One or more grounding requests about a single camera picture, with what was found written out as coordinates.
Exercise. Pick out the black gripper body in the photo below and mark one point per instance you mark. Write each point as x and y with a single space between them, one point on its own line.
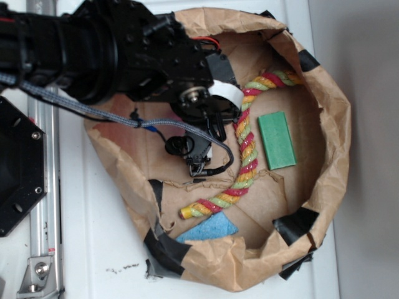
168 66

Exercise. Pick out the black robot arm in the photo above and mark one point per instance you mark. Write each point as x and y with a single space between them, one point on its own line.
110 47

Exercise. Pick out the green rectangular block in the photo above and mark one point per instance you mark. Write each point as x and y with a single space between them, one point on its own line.
277 141

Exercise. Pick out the blue sponge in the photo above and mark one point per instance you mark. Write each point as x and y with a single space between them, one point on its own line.
217 226

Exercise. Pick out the brown paper bag bin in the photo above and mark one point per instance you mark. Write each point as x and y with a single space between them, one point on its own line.
273 206

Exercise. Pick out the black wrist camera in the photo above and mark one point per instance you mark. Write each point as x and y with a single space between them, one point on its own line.
195 150

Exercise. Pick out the multicolour twisted rope toy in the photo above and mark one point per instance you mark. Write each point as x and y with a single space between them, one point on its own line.
247 147

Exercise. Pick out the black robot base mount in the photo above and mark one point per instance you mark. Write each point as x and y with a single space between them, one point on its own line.
22 166

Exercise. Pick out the aluminium extrusion rail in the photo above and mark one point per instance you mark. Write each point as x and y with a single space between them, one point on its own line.
43 277

